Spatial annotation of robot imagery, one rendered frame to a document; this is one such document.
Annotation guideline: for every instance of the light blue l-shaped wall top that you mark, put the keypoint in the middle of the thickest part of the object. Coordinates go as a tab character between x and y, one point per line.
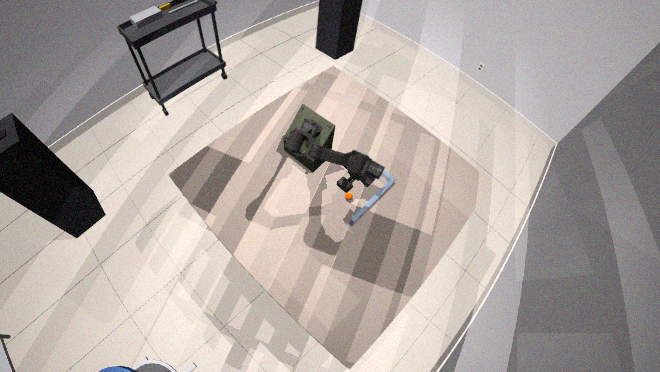
392	179

